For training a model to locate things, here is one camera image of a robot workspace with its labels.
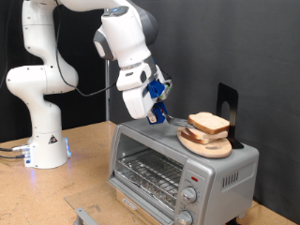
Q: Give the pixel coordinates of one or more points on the dark grey fabric backdrop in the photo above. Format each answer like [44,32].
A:
[218,47]

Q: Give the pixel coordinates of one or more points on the metal spatula with blue block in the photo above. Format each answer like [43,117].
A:
[159,112]

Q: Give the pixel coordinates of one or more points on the silver toaster oven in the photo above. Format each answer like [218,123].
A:
[218,168]

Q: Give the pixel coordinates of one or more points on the wrist camera on blue mount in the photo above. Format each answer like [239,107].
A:
[154,88]

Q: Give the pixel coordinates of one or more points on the vertical metal pole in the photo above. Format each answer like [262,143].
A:
[107,106]

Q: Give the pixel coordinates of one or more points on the wooden base under oven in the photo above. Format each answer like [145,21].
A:
[131,215]

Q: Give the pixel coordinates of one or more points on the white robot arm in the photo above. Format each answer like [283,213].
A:
[37,84]

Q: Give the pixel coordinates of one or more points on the round wooden cutting board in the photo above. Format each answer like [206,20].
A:
[206,150]

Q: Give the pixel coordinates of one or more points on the white bread slice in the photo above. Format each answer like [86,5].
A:
[193,140]
[207,122]
[218,136]

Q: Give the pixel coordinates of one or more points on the black fabric curtain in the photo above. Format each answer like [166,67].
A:
[84,109]

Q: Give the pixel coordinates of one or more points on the crumpled aluminium foil liner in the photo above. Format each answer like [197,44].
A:
[146,187]

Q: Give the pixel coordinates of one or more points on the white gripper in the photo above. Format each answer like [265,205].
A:
[136,103]

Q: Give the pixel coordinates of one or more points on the black metal bookend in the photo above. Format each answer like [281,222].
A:
[234,93]

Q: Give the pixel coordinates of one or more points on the silver oven dial knob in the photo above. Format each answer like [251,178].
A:
[185,218]
[189,194]

